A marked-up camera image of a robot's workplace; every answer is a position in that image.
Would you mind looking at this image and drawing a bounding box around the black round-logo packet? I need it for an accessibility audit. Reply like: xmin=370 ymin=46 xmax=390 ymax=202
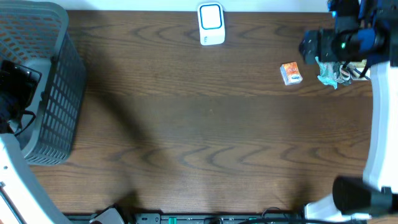
xmin=333 ymin=63 xmax=351 ymax=85

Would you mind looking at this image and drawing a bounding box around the orange small box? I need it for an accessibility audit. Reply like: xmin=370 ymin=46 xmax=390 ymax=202
xmin=280 ymin=62 xmax=303 ymax=85

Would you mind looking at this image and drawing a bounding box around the grey plastic mesh basket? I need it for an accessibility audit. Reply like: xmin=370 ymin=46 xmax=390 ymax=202
xmin=1 ymin=1 xmax=87 ymax=166

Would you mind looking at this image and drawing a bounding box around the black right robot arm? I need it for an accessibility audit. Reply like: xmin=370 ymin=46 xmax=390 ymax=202
xmin=299 ymin=0 xmax=397 ymax=223

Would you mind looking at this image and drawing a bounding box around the teal snack packet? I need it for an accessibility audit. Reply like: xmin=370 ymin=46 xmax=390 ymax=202
xmin=315 ymin=57 xmax=338 ymax=90

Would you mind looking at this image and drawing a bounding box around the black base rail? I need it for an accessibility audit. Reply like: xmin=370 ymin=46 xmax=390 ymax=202
xmin=65 ymin=204 xmax=317 ymax=224

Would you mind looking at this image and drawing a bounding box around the white barcode scanner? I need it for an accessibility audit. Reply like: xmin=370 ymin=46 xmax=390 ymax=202
xmin=197 ymin=2 xmax=226 ymax=46

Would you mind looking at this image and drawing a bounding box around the yellow snack bag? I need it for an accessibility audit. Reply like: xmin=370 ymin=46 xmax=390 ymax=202
xmin=348 ymin=60 xmax=371 ymax=81

